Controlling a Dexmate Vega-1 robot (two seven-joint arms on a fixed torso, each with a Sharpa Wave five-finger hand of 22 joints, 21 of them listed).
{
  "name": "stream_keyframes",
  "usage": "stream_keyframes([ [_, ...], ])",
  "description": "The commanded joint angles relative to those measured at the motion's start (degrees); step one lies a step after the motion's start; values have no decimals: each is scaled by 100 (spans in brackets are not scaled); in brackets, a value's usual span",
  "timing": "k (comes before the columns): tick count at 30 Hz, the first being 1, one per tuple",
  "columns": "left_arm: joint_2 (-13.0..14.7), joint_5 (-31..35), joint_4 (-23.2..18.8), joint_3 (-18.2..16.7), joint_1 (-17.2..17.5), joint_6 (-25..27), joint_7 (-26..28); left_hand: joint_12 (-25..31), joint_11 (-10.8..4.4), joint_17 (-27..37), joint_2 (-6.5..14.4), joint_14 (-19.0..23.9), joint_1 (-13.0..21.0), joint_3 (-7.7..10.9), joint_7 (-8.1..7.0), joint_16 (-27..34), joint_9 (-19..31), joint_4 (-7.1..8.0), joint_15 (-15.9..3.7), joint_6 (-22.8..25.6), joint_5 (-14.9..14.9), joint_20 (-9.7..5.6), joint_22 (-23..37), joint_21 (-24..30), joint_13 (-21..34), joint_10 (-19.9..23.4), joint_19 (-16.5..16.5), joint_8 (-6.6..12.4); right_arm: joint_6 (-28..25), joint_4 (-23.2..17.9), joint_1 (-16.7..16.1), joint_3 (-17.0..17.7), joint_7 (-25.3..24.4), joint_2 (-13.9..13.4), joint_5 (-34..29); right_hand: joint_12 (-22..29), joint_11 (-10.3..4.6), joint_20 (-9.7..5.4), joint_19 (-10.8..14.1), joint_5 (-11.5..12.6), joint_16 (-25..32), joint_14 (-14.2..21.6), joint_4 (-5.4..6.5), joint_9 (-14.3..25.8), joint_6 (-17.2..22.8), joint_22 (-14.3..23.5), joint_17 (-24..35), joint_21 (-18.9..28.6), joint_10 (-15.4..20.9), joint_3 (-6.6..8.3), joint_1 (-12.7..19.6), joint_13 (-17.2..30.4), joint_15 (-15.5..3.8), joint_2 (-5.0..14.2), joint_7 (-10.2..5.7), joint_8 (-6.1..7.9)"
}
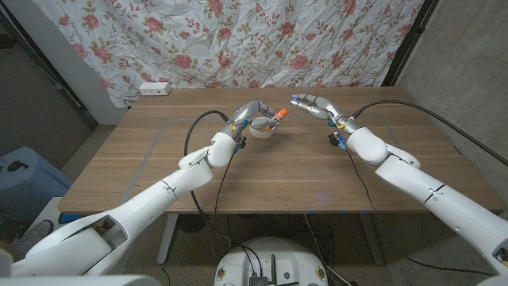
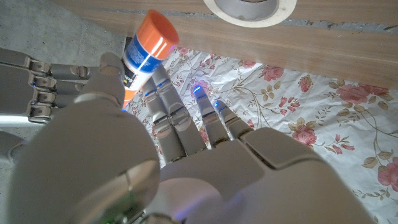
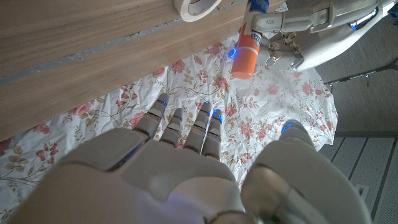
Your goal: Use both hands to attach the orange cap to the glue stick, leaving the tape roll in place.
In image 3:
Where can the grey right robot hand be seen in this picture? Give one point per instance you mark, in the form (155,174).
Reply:
(174,177)

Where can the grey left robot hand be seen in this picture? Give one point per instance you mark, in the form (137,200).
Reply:
(326,25)

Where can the orange and white glue stick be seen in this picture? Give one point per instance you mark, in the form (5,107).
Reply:
(248,35)

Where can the orange glue stick cap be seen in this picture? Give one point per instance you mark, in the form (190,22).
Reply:
(244,63)

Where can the beige masking tape roll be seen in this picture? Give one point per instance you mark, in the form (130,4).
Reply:
(185,11)

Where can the floral backdrop cloth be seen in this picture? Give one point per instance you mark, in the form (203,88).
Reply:
(264,102)

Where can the black metal rail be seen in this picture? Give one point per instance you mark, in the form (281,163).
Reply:
(363,74)

